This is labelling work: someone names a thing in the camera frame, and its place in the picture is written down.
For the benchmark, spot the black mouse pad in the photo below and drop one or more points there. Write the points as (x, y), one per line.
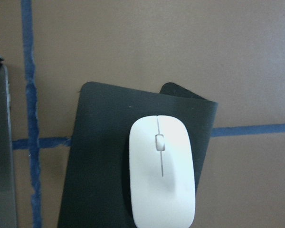
(97, 184)

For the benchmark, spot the white computer mouse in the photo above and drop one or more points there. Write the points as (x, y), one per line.
(162, 182)

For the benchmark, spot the grey laptop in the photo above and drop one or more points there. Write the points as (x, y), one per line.
(8, 209)

